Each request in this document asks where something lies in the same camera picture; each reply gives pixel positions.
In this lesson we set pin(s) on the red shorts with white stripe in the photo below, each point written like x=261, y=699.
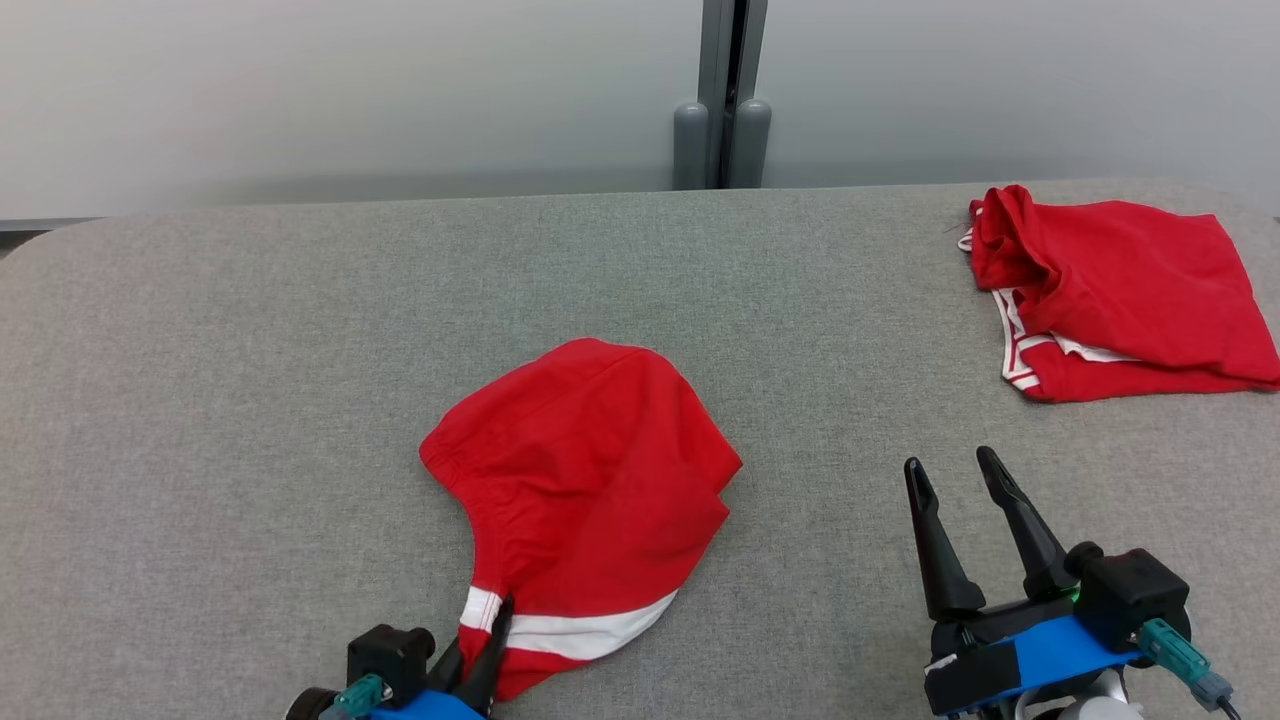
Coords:
x=580, y=480

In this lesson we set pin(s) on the grey rounded post foot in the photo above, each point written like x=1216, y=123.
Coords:
x=750, y=140
x=690, y=145

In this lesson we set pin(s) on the red jersey with white trim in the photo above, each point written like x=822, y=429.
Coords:
x=1130, y=280

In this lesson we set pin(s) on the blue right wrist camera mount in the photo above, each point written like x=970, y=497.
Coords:
x=1070, y=650

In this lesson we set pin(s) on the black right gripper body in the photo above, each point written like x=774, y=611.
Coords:
x=965, y=670

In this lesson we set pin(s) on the grey metal partition post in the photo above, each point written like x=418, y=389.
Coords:
x=714, y=60

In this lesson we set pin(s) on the grey partition base rail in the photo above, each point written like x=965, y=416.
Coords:
x=50, y=225

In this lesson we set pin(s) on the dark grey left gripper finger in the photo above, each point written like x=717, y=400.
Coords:
x=492, y=655
x=448, y=668

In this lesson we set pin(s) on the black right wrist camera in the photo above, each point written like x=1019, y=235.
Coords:
x=1130, y=595

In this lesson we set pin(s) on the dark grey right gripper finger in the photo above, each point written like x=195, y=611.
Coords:
x=945, y=570
x=1035, y=550

